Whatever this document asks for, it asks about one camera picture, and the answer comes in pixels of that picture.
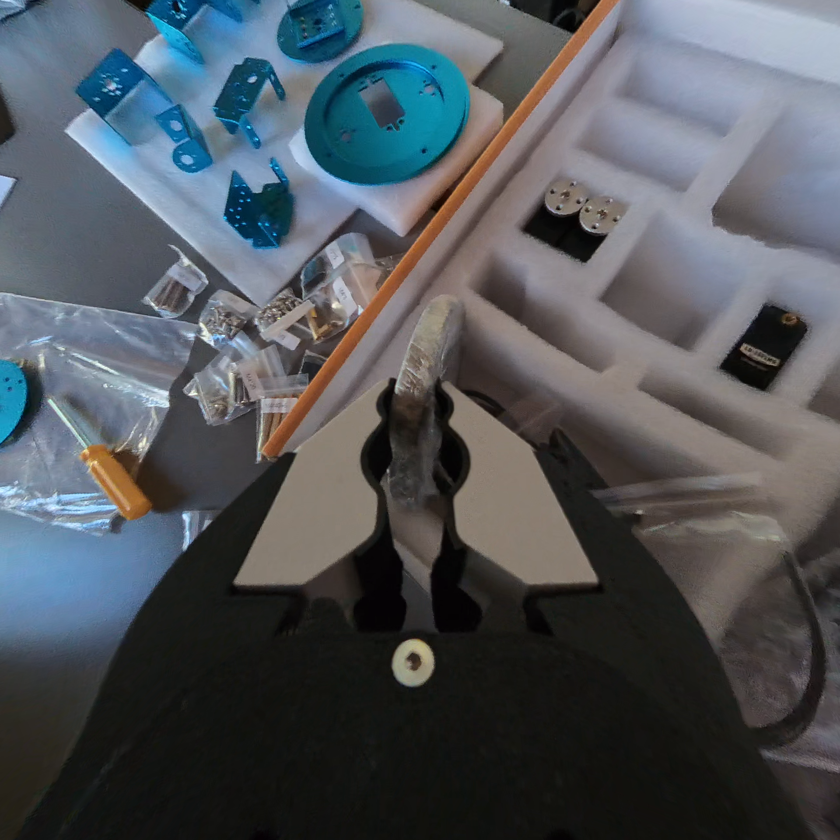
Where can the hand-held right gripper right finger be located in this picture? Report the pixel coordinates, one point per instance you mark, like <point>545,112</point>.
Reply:
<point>525,518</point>

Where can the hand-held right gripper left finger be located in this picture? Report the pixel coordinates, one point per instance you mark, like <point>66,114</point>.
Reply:
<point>308,518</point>

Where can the orange and white cardboard box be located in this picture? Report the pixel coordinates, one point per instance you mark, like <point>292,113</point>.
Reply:
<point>420,243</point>

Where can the blue round metal disc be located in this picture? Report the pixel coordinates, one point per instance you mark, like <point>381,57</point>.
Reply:
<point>10,400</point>

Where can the single clear hardware bag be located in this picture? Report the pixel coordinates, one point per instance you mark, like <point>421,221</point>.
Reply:
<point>197,525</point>

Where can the clear bag inside box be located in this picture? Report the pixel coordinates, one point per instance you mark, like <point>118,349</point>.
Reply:
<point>709,505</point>

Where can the pile of small screw bags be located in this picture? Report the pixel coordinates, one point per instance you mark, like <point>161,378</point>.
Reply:
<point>282,315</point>

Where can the clear plastic bag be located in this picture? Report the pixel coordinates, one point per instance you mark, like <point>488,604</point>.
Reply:
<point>98,341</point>

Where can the black servo motor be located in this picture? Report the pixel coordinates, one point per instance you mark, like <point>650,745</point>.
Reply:
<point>764,348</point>

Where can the black servo with silver horn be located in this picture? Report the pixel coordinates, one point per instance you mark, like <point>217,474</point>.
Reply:
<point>568,197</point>
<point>604,213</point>

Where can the white foam sheet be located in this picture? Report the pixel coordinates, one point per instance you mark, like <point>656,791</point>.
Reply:
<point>197,197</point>

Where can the white foam box insert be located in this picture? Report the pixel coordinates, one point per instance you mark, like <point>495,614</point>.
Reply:
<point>689,131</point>

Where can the wide blue perforated bracket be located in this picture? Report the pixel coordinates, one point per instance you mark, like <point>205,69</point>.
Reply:
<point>256,210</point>

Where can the small blue U bracket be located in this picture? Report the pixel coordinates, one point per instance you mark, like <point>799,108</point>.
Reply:
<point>246,98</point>

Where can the blue metal U bracket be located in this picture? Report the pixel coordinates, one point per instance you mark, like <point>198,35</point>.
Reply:
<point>105,85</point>
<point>177,26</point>

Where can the blue angled bracket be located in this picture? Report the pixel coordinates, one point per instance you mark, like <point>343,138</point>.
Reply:
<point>318,19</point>

